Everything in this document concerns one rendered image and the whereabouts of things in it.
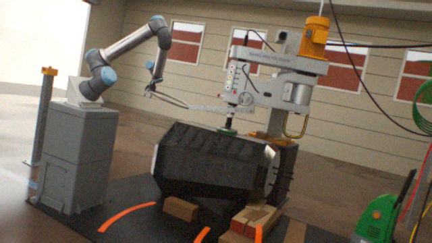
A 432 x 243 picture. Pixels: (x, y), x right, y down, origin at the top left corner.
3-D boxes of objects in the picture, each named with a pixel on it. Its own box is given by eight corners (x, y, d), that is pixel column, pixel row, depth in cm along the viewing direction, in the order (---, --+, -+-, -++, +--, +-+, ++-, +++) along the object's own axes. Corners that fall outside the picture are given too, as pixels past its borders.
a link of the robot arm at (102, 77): (92, 91, 232) (107, 79, 226) (86, 73, 236) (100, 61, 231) (106, 94, 246) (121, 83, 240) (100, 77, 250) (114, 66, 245)
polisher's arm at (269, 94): (303, 123, 305) (314, 77, 301) (307, 125, 283) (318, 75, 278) (234, 109, 314) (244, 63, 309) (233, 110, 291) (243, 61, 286)
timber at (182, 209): (162, 210, 269) (165, 198, 268) (169, 207, 280) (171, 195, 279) (190, 222, 257) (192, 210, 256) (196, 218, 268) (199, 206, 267)
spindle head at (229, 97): (256, 110, 311) (266, 68, 307) (256, 111, 290) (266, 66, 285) (223, 103, 315) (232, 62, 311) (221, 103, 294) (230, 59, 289)
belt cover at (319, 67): (320, 80, 302) (323, 64, 301) (325, 79, 278) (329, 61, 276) (229, 63, 313) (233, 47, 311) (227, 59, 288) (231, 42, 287)
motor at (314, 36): (320, 64, 303) (329, 25, 299) (327, 60, 272) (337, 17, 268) (293, 59, 306) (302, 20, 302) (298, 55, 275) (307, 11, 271)
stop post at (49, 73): (40, 159, 340) (53, 67, 329) (50, 164, 331) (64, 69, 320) (21, 161, 322) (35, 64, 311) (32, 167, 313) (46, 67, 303)
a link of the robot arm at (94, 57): (86, 71, 234) (166, 24, 227) (79, 54, 239) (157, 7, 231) (97, 77, 249) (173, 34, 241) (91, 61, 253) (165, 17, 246)
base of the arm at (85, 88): (84, 101, 233) (93, 94, 230) (75, 81, 236) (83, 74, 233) (101, 101, 251) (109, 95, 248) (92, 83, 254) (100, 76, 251)
